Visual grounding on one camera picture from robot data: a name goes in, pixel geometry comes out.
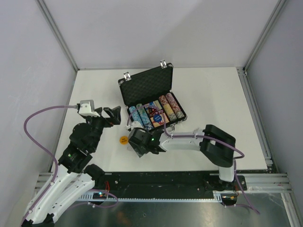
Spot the triangular all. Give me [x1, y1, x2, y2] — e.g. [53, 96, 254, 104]
[146, 107, 158, 117]

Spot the orange big blind button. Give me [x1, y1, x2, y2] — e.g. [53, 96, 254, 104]
[119, 136, 128, 145]

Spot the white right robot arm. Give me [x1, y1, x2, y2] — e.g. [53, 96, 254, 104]
[128, 124, 236, 190]

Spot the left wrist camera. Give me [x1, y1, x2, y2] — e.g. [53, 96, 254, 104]
[77, 100, 100, 117]

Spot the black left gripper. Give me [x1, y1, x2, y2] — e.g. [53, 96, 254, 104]
[85, 105, 121, 150]

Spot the green chip stack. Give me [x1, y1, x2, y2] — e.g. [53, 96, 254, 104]
[136, 104, 154, 131]

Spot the yellow chip stack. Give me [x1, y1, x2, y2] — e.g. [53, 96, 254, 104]
[163, 104, 177, 121]

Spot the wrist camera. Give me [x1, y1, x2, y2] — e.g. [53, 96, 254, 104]
[126, 121, 142, 131]
[77, 100, 100, 117]

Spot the white cable duct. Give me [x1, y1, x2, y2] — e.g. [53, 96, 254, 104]
[76, 191, 222, 203]

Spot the purple chip stack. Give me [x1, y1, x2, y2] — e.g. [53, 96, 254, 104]
[165, 93, 185, 119]

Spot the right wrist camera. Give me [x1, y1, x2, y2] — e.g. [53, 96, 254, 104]
[126, 121, 142, 131]

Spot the light blue chip stack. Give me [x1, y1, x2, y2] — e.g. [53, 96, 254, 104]
[128, 106, 144, 128]

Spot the red card deck box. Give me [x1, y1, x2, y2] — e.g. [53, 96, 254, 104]
[150, 113, 169, 128]

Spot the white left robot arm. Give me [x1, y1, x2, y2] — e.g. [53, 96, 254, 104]
[21, 104, 121, 227]

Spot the red chip stack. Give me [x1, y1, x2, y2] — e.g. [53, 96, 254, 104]
[159, 95, 169, 107]

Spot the blue small blind button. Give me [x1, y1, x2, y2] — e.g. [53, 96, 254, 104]
[152, 114, 162, 124]

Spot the black poker chip case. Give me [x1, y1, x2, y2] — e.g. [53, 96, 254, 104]
[118, 60, 187, 132]

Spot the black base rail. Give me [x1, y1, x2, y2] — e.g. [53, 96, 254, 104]
[93, 171, 247, 198]

